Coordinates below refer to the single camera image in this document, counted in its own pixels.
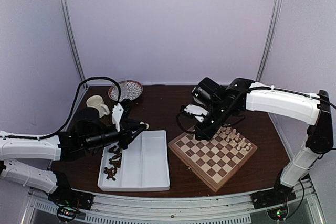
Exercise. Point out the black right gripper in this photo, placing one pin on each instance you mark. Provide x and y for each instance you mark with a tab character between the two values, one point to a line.
207	135

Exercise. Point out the patterned brown plate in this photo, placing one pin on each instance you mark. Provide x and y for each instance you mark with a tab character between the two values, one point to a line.
134	88

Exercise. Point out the wooden chess board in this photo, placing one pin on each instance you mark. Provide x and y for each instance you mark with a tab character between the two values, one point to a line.
214	161

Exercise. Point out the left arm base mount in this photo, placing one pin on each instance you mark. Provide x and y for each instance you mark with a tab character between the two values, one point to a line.
73	199

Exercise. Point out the dark chess pieces pile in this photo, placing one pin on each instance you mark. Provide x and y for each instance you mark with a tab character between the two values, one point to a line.
114	162

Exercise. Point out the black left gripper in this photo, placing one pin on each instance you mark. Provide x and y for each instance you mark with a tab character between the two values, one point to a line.
127	128

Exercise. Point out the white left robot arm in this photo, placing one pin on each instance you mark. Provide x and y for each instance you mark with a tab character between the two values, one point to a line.
16	147

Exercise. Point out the clear drinking glass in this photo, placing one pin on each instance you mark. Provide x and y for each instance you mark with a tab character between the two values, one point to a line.
123	87

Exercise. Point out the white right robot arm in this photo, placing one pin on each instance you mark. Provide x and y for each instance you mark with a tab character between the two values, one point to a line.
278	137

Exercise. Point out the left aluminium frame post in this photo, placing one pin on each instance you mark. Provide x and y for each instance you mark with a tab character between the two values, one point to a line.
71	39

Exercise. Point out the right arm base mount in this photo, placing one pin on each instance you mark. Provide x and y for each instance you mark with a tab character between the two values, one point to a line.
269	198

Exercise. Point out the white plastic tray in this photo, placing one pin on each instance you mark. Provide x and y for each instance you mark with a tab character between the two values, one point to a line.
144	165

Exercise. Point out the aluminium frame post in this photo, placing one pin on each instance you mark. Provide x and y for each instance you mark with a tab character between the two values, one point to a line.
71	39
276	9

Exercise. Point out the right aluminium frame post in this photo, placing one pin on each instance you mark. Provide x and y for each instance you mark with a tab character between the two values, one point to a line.
276	9

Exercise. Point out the cream ceramic mug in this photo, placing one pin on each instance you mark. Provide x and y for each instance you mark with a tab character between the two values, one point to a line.
98	103

